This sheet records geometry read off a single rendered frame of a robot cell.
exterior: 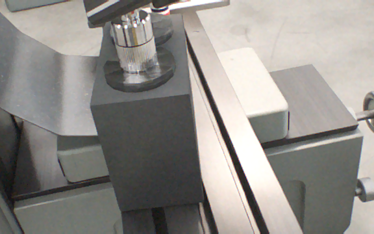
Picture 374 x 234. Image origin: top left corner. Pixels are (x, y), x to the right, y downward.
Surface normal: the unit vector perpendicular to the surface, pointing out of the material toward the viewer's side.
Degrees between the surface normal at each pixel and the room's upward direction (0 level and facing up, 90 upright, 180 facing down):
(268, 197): 0
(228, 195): 0
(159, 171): 90
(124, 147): 90
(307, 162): 90
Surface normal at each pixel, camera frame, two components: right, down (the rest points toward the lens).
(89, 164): 0.18, 0.58
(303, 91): -0.11, -0.79
